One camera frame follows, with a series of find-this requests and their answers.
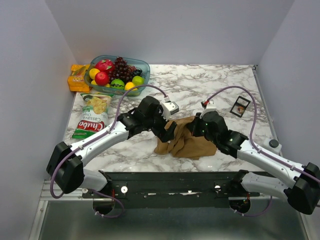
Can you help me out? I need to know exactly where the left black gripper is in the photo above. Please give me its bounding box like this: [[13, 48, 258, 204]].
[[143, 105, 177, 143]]

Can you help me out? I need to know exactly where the brown clothing garment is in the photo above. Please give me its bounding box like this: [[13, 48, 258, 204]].
[[154, 116, 218, 160]]

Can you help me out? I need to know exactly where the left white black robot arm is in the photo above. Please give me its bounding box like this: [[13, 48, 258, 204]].
[[46, 96, 179, 198]]

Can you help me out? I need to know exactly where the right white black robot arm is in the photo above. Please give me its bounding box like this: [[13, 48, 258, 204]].
[[187, 110, 320, 215]]

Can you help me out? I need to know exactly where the orange brooch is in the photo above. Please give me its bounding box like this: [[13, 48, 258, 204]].
[[237, 106, 245, 113]]

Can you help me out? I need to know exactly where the black brooch display box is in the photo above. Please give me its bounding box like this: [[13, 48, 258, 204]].
[[230, 96, 251, 118]]

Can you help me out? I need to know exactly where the yellow lemon front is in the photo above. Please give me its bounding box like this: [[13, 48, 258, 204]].
[[124, 81, 138, 91]]

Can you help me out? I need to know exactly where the yellow lemon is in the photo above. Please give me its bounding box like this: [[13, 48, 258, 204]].
[[124, 81, 138, 91], [89, 68, 100, 80]]

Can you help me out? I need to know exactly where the green lime right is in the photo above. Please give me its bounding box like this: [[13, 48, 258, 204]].
[[132, 75, 145, 86]]

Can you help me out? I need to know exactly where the purple grape bunch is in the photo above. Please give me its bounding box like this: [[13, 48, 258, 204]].
[[108, 57, 143, 84]]

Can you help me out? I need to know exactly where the clear teal fruit bowl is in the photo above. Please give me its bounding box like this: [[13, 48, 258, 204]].
[[84, 55, 151, 95]]

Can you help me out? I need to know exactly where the green cassava chips bag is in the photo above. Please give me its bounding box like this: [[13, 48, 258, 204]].
[[72, 93, 114, 140]]

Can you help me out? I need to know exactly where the red apple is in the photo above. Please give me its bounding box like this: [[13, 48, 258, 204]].
[[94, 71, 110, 86]]

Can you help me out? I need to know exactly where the white bottle black cap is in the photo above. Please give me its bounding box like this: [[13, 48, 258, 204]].
[[261, 138, 282, 155]]

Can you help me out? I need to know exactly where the red dragon fruit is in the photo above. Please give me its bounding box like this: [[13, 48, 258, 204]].
[[95, 59, 115, 74]]

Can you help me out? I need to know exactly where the yellow lemon left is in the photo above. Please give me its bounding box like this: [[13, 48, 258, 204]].
[[89, 68, 100, 80]]

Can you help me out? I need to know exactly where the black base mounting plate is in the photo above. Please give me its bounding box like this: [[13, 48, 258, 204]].
[[51, 171, 261, 210]]

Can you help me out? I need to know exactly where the orange snack packet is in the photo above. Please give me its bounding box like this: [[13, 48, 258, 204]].
[[67, 64, 91, 93]]

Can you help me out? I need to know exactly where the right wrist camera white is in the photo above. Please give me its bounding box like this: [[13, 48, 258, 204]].
[[200, 100, 217, 116]]

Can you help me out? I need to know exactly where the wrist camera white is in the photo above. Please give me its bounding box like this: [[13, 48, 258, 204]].
[[160, 101, 179, 121], [200, 100, 217, 116]]

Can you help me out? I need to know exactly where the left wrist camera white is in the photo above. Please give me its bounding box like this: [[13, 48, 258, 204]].
[[160, 101, 179, 121]]

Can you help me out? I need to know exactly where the aluminium frame rail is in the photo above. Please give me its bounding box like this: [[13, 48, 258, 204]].
[[39, 179, 93, 201]]

